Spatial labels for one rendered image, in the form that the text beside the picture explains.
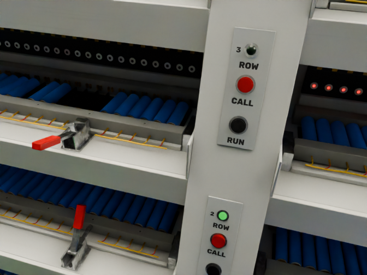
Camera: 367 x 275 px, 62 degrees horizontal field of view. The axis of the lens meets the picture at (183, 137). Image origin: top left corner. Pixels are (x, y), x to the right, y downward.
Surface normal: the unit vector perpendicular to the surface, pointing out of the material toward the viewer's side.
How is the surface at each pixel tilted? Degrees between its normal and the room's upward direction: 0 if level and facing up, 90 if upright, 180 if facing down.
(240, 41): 90
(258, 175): 90
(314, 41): 108
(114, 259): 18
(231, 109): 90
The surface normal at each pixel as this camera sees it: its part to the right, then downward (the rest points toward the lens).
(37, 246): 0.04, -0.82
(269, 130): -0.24, 0.25
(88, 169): -0.26, 0.54
